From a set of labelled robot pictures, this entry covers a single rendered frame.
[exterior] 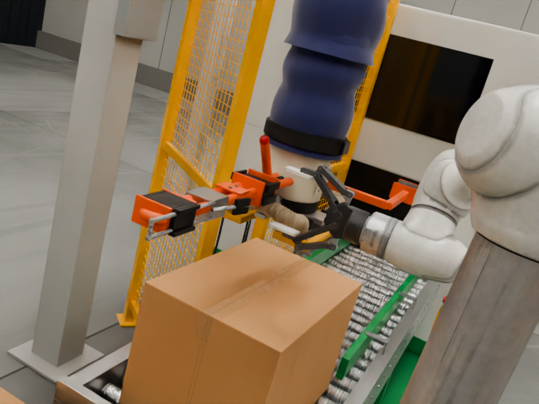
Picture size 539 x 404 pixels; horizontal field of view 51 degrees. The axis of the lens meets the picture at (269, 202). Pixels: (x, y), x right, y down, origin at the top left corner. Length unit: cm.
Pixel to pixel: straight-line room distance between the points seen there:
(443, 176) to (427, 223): 10
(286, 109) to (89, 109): 109
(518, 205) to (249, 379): 91
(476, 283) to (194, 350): 91
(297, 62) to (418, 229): 53
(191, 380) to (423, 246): 67
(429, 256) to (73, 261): 169
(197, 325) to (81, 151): 117
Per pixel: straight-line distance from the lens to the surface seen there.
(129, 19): 223
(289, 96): 144
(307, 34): 143
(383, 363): 221
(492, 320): 67
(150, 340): 152
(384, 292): 301
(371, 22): 144
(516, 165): 60
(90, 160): 236
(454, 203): 120
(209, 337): 141
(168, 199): 102
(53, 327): 270
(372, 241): 120
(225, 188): 120
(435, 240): 118
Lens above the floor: 160
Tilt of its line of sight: 16 degrees down
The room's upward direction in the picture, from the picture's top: 15 degrees clockwise
